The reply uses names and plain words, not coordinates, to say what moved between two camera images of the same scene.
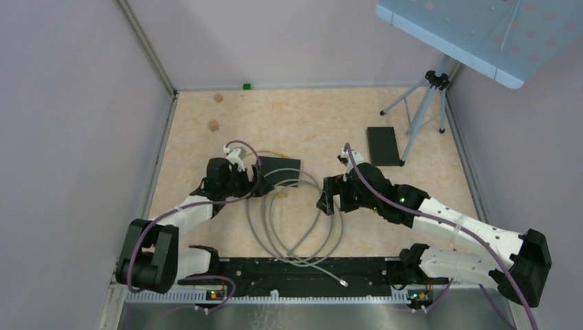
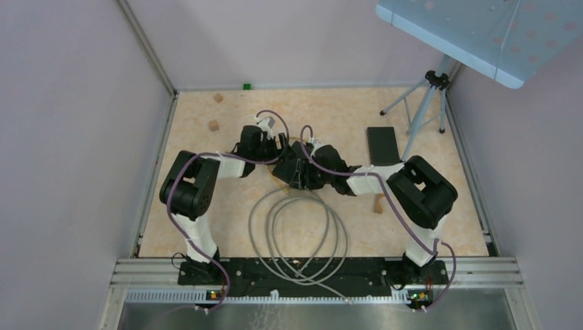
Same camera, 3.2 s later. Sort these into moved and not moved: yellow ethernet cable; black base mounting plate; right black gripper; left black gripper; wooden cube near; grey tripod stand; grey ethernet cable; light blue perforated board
Moved: left black gripper; yellow ethernet cable; grey ethernet cable; right black gripper
Not moved: black base mounting plate; grey tripod stand; light blue perforated board; wooden cube near
